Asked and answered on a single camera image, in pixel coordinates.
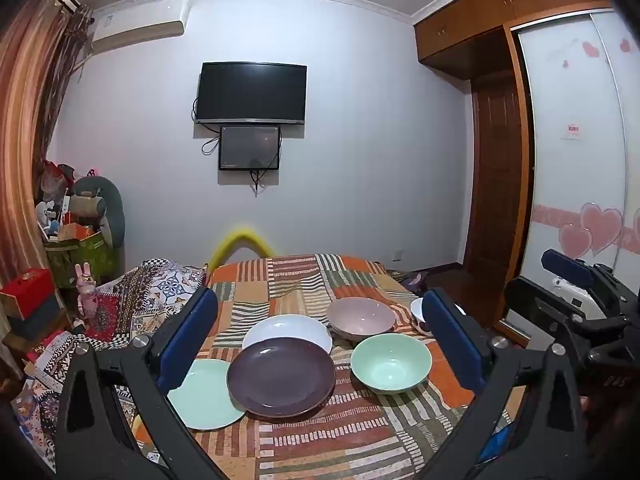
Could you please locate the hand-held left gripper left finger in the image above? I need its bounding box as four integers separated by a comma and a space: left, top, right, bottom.
55, 285, 226, 480

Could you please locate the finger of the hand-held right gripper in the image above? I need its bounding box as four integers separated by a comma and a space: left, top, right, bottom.
504, 277, 587, 343
541, 248, 596, 288

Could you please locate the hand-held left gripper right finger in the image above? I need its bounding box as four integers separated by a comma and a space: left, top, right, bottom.
415, 287, 588, 480

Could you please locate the white patterned bowl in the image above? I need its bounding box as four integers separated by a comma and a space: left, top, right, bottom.
410, 297, 436, 337

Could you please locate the light green bowl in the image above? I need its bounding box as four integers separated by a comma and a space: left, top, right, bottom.
350, 333, 433, 395

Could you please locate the light green plate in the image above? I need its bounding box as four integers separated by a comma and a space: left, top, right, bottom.
166, 358, 247, 431

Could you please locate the pink bowl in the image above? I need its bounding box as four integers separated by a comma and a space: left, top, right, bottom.
327, 296, 397, 345

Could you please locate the white plate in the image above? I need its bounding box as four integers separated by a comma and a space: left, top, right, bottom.
242, 314, 333, 356

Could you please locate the dark purple plate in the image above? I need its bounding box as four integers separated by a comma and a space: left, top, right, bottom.
226, 337, 337, 421

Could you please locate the patterned quilt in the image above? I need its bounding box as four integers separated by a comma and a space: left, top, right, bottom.
15, 259, 208, 461

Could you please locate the dark bag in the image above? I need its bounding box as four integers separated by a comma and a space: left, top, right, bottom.
387, 270, 427, 292

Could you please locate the white sliding wardrobe door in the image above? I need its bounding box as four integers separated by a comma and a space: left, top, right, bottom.
515, 10, 640, 311

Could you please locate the pink rabbit figure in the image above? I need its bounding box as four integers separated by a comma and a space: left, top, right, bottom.
75, 262, 99, 318

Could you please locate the yellow foam tube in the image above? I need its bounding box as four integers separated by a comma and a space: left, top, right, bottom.
207, 227, 273, 271

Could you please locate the striped patchwork blanket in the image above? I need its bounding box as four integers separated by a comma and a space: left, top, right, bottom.
132, 254, 512, 480

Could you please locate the green storage box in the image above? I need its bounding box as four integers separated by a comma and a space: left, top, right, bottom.
46, 232, 121, 288

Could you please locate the grey plush toy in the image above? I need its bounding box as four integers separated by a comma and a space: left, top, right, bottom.
69, 175, 126, 249

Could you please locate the red box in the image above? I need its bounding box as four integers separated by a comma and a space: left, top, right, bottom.
0, 269, 56, 321

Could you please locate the small black monitor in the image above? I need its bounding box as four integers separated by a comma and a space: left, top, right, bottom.
218, 125, 281, 171

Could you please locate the red plastic bag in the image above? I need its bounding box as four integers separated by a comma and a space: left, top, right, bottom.
40, 160, 76, 201

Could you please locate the striped orange curtain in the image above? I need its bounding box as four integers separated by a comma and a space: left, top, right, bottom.
0, 0, 76, 286

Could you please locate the wooden overhead cabinet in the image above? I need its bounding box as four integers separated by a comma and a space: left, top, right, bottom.
414, 0, 616, 81

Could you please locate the dark patterned curtain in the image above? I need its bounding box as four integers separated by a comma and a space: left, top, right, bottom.
50, 5, 97, 111

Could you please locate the white air conditioner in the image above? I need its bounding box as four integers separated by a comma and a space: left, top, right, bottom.
91, 0, 191, 53

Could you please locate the hanging black cable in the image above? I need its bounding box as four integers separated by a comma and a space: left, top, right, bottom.
249, 157, 267, 197

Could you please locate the looped black cable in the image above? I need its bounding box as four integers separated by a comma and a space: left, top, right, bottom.
192, 97, 222, 157

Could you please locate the black wall television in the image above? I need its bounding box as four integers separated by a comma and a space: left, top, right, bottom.
196, 62, 308, 125

